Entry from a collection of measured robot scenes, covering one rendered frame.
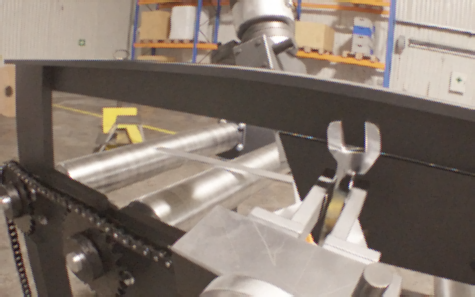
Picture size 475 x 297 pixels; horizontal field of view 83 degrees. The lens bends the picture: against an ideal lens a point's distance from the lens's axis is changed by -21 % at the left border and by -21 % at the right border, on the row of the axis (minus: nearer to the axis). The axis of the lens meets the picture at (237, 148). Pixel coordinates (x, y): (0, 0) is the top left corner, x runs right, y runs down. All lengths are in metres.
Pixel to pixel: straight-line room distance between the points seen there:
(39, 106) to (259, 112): 0.47
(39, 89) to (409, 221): 0.66
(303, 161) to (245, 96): 0.10
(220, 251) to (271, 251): 0.03
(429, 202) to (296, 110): 0.17
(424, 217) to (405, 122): 0.10
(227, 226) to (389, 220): 0.20
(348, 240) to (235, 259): 0.09
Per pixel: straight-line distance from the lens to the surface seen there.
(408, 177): 0.34
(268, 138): 1.39
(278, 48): 0.42
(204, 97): 0.41
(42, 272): 0.89
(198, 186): 0.71
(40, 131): 0.71
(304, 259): 0.19
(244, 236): 0.20
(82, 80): 0.60
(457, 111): 0.26
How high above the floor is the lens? 1.17
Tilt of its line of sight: 15 degrees down
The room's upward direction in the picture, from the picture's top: 5 degrees clockwise
